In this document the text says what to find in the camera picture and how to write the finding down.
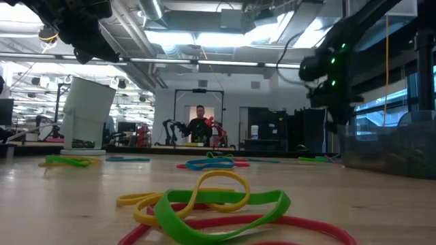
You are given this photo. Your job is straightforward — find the person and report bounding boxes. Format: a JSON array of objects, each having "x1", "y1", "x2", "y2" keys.
[{"x1": 185, "y1": 104, "x2": 214, "y2": 147}]

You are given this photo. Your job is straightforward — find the long ceiling light bar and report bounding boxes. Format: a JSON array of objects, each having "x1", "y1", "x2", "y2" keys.
[{"x1": 0, "y1": 52, "x2": 301, "y2": 71}]

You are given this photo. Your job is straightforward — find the small background monitor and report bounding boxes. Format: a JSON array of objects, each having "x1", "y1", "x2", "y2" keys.
[{"x1": 117, "y1": 121, "x2": 138, "y2": 133}]

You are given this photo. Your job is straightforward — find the black folding screen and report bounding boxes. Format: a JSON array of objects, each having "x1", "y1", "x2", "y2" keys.
[{"x1": 294, "y1": 108, "x2": 328, "y2": 152}]

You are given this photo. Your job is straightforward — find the black gantry frame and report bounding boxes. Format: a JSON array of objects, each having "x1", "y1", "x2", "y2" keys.
[{"x1": 173, "y1": 88, "x2": 225, "y2": 147}]

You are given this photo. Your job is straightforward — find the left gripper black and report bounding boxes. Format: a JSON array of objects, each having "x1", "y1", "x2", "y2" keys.
[{"x1": 22, "y1": 0, "x2": 121, "y2": 66}]

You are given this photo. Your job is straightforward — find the black post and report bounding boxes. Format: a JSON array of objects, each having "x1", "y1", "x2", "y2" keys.
[{"x1": 414, "y1": 29, "x2": 436, "y2": 113}]

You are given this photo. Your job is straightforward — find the black cabinet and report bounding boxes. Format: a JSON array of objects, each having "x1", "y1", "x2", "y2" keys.
[{"x1": 247, "y1": 108, "x2": 289, "y2": 152}]

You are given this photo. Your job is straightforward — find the clear plastic bin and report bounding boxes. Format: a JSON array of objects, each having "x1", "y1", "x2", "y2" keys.
[{"x1": 337, "y1": 119, "x2": 436, "y2": 180}]

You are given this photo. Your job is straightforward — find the grey ceiling box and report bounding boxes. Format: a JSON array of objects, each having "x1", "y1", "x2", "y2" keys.
[{"x1": 220, "y1": 8, "x2": 243, "y2": 30}]

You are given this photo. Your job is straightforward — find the black ceiling cable reel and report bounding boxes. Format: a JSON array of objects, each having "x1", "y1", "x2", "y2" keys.
[{"x1": 37, "y1": 25, "x2": 61, "y2": 45}]

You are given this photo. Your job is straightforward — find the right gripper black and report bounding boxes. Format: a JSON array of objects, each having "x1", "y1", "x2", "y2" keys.
[{"x1": 307, "y1": 80, "x2": 365, "y2": 136}]

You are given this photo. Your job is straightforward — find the black monitor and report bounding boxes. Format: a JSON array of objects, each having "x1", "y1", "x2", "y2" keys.
[{"x1": 0, "y1": 98, "x2": 14, "y2": 126}]

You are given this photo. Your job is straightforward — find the black table frame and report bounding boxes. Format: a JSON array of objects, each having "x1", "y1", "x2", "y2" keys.
[{"x1": 13, "y1": 144, "x2": 341, "y2": 159}]

